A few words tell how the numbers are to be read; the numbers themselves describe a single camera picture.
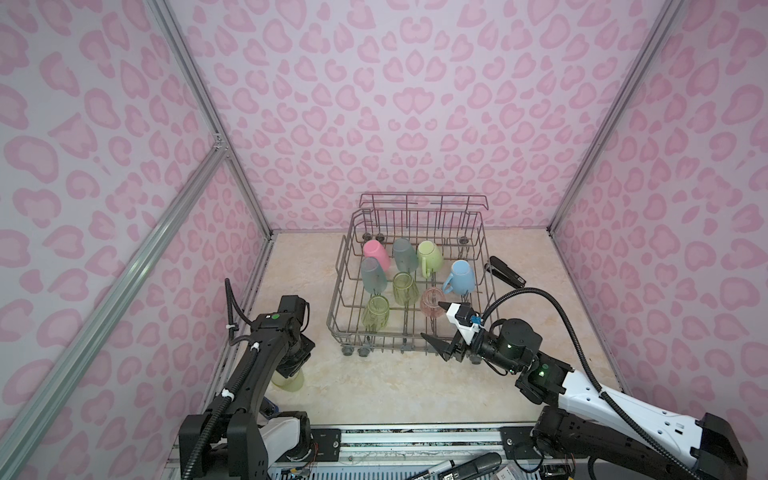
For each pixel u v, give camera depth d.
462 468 0.68
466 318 0.55
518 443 0.74
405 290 0.98
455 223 1.07
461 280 0.92
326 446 0.73
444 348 0.60
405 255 0.98
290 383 0.78
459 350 0.60
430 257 0.96
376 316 0.89
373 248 0.97
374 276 0.93
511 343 0.53
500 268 1.04
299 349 0.68
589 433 0.59
